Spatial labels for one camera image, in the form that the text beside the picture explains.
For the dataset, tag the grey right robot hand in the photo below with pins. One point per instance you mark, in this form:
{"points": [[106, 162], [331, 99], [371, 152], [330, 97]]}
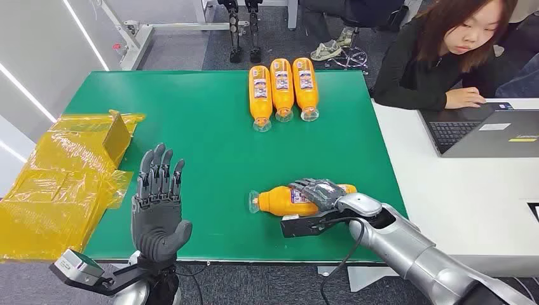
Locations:
{"points": [[322, 193]]}

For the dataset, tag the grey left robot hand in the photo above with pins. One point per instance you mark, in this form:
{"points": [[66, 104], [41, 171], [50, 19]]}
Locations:
{"points": [[156, 227]]}

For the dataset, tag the orange bottle with clear cap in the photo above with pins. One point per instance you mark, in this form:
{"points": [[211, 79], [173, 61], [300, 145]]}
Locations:
{"points": [[282, 97], [306, 97], [260, 103], [273, 202]]}

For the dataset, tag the green table mat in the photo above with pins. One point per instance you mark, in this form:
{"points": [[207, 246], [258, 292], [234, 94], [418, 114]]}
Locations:
{"points": [[210, 147]]}

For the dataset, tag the yellow film wrapped cardboard box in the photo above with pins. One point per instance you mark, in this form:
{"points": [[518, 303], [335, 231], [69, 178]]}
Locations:
{"points": [[50, 189]]}

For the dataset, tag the chrome office chair base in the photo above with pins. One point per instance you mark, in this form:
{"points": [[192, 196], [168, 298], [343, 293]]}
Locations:
{"points": [[351, 57]]}

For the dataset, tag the person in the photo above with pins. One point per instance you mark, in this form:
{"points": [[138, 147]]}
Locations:
{"points": [[404, 71], [522, 78], [328, 50]]}

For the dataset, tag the black robot leg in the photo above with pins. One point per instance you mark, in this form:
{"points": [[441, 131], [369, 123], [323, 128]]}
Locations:
{"points": [[235, 52], [255, 52]]}

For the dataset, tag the grey laptop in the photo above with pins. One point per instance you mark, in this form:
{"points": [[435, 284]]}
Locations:
{"points": [[484, 139]]}

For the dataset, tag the white desk leg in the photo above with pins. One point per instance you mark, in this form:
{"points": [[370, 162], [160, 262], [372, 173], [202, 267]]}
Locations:
{"points": [[292, 14]]}

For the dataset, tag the black flat device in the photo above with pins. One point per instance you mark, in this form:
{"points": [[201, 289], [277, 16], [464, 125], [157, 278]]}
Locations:
{"points": [[535, 210]]}

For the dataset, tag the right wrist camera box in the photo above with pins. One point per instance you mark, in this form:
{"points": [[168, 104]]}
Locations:
{"points": [[299, 225]]}

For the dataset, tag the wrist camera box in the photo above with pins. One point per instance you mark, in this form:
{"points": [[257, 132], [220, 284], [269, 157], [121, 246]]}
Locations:
{"points": [[78, 267], [299, 225]]}

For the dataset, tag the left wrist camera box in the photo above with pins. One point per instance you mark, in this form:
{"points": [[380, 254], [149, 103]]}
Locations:
{"points": [[78, 267]]}

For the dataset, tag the white metal frame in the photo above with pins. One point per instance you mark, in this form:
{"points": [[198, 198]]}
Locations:
{"points": [[139, 42]]}

